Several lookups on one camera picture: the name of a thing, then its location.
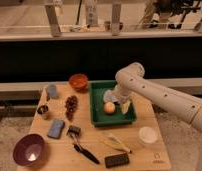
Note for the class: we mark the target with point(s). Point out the purple bowl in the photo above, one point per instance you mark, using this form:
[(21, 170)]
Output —
[(28, 150)]

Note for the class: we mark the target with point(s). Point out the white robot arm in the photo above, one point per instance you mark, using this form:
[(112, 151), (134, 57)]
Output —
[(187, 107)]

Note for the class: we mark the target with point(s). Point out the dark red grape bunch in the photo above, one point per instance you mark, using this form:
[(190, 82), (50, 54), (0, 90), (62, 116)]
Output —
[(71, 106)]

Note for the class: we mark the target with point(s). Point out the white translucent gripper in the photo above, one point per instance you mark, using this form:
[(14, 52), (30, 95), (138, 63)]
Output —
[(125, 107)]

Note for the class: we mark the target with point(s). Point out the green plastic tray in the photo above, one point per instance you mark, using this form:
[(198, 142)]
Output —
[(98, 117)]

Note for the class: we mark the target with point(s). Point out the white round container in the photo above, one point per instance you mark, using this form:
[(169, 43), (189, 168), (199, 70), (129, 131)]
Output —
[(147, 136)]

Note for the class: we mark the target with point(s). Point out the small metal cup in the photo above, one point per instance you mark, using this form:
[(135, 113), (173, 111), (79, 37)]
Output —
[(43, 112)]

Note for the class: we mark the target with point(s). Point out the red bowl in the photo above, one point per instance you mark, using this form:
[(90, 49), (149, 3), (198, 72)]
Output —
[(78, 81)]

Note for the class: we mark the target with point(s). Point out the black rectangular block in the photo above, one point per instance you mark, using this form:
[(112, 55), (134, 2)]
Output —
[(117, 160)]

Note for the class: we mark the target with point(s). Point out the grey crumpled cloth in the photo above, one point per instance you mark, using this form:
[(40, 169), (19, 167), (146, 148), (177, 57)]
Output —
[(109, 97)]

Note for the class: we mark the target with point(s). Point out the blue sponge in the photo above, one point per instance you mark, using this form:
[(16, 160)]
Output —
[(56, 129)]

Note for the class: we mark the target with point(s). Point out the yellow apple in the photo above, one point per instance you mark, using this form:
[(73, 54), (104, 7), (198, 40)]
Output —
[(109, 108)]

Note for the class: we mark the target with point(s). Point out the black handled brush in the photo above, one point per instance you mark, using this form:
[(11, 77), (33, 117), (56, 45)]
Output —
[(74, 133)]

